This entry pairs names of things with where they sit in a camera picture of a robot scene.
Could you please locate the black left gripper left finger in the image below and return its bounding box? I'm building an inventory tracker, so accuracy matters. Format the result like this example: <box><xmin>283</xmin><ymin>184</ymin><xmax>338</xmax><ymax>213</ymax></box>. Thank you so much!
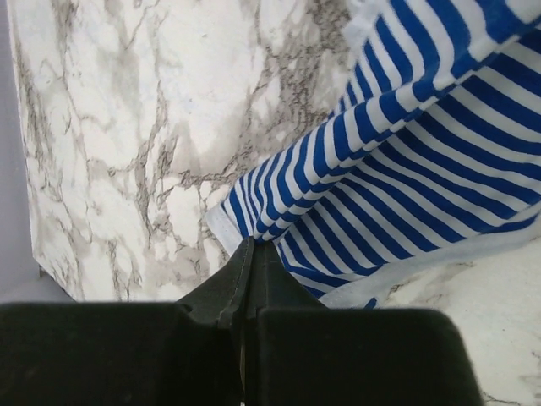
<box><xmin>1</xmin><ymin>239</ymin><xmax>254</xmax><ymax>405</ymax></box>

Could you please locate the blue white striped garment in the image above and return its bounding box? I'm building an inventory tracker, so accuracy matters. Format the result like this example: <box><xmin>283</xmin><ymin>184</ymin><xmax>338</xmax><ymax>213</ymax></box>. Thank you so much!
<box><xmin>207</xmin><ymin>1</ymin><xmax>540</xmax><ymax>308</ymax></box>

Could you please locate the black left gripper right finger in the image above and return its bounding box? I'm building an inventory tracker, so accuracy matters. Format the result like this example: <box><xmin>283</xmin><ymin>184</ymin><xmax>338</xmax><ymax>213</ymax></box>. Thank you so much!
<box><xmin>247</xmin><ymin>244</ymin><xmax>483</xmax><ymax>405</ymax></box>

